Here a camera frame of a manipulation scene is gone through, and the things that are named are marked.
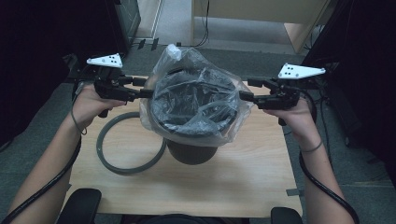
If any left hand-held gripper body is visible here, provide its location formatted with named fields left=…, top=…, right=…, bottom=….
left=86, top=52, right=140, bottom=102

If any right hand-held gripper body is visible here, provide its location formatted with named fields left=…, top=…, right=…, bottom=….
left=258, top=63, right=327, bottom=110

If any clear plastic bag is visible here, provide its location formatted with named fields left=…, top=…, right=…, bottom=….
left=138, top=43, right=255, bottom=147

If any dark grey trash can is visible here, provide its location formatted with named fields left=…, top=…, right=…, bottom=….
left=148, top=66, right=241, bottom=166

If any grey plastic rim ring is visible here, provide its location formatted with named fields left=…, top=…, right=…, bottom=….
left=95, top=111, right=167, bottom=175

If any person's right hand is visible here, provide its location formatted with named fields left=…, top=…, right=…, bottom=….
left=263, top=97, right=320, bottom=143

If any person's left hand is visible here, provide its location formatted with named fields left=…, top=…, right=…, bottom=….
left=69, top=83, right=127, bottom=132

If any black stand base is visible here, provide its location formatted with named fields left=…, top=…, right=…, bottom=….
left=66, top=54, right=108, bottom=81

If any black cabinet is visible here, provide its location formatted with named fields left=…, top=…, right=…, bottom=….
left=106, top=0, right=142, bottom=55

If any thin wrist band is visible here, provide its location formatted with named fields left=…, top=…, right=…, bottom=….
left=299, top=139, right=324, bottom=154

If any beige wooden desk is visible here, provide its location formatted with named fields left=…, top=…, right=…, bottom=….
left=190, top=0, right=331, bottom=54

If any grey floor tape piece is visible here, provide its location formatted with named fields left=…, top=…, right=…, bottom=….
left=286, top=188, right=304, bottom=198

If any black chair armrest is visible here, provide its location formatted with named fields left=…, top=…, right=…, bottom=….
left=55, top=188, right=103, bottom=224
left=270, top=206, right=304, bottom=224

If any thin grey cord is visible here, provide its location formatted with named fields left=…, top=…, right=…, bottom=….
left=70, top=80, right=89, bottom=136

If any black stand with base plate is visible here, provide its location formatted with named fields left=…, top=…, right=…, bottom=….
left=281, top=0, right=356, bottom=91

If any black hanging cable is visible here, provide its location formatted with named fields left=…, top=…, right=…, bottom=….
left=192, top=0, right=210, bottom=49

